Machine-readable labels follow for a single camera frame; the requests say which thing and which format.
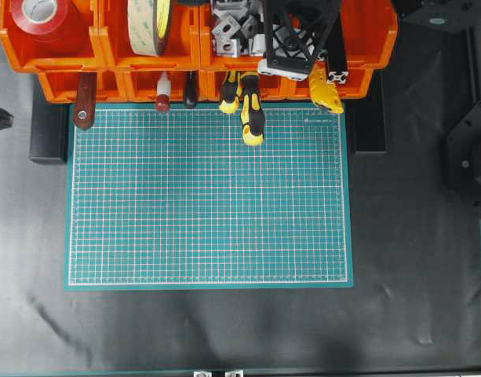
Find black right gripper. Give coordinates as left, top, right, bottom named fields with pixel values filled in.
left=257, top=0, right=341, bottom=81

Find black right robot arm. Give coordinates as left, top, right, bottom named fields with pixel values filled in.
left=392, top=1, right=481, bottom=218

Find black rack stand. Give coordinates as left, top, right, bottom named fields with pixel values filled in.
left=29, top=71, right=388, bottom=164

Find black aluminium profile front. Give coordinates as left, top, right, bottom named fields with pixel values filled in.
left=326, top=17, right=348, bottom=85

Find lower orange bin yellow screwdrivers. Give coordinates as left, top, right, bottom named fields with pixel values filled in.
left=199, top=71, right=296, bottom=102

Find yellow utility knife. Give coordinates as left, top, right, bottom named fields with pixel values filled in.
left=308, top=68, right=344, bottom=114

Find lower orange bin with knife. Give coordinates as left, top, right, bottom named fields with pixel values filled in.
left=280, top=69, right=374, bottom=101

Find yellow black screwdriver short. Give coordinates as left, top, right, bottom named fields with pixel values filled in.
left=219, top=71, right=242, bottom=114

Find yellow black screwdriver long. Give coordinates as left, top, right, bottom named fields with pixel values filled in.
left=240, top=71, right=265, bottom=146

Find white double-sided tape roll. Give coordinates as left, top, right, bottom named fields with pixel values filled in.
left=127, top=0, right=173, bottom=57

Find upper orange bin with tape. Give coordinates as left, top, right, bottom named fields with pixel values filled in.
left=98, top=1, right=200, bottom=71

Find green cutting mat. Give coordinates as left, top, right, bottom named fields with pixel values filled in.
left=64, top=103, right=353, bottom=291

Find upper orange bin red tape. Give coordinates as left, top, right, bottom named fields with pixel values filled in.
left=0, top=1, right=105, bottom=73

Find red tape roll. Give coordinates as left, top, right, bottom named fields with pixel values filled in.
left=10, top=0, right=77, bottom=42

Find grey corner bracket at gripper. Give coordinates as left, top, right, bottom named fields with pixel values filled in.
left=249, top=34, right=266, bottom=57

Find grey corner bracket bottom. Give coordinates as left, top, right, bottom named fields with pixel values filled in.
left=239, top=15, right=264, bottom=41

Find grey corner bracket top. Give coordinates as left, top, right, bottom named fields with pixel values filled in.
left=212, top=15, right=241, bottom=41

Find grey corner bracket middle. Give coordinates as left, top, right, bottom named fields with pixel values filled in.
left=216, top=38, right=242, bottom=58

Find black handle tool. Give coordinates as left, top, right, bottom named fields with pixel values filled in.
left=183, top=71, right=199, bottom=109

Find red white handle tool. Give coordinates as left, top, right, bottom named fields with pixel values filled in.
left=155, top=71, right=171, bottom=113

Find lower orange bin dark handles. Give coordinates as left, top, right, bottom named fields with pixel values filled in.
left=122, top=71, right=190, bottom=102

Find brown wooden handle tool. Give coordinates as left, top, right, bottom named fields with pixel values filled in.
left=74, top=72, right=97, bottom=130

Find lower orange bin brown handle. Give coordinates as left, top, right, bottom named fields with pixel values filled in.
left=37, top=71, right=127, bottom=104

